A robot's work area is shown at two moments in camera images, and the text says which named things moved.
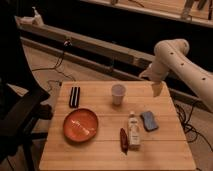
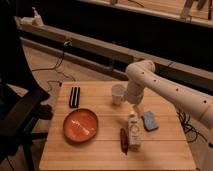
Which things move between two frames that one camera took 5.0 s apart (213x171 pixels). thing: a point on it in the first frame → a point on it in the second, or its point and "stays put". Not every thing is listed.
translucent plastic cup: [118, 93] stays put
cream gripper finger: [157, 88] → [138, 108]
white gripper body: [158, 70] → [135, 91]
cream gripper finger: [145, 73] → [122, 97]
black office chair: [17, 115] stays put
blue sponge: [150, 123] stays put
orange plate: [80, 125] stays put
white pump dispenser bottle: [37, 20] stays put
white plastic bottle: [134, 131] stays put
